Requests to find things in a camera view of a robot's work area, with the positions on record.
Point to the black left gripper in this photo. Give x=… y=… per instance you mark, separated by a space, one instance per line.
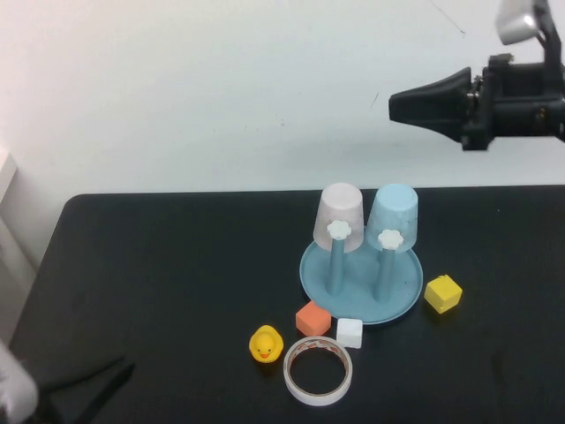
x=57 y=408

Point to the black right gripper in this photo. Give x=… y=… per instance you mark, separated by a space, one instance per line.
x=512 y=101

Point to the light blue cup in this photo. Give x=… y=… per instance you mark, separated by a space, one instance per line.
x=393 y=207

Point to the pink cup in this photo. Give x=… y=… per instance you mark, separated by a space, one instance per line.
x=342 y=207

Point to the blue cup stand with pegs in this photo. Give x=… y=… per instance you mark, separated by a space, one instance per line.
x=397 y=282

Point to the yellow rubber duck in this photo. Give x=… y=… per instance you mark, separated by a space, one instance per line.
x=265 y=344

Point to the white tape roll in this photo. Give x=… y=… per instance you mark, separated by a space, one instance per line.
x=293 y=388

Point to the yellow cube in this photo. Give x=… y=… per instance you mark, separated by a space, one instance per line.
x=442 y=294

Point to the orange cube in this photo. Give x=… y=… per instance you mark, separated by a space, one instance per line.
x=311 y=320

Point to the white cube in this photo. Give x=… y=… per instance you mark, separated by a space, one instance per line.
x=349 y=333

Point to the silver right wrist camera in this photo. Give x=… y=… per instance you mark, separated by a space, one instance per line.
x=516 y=20

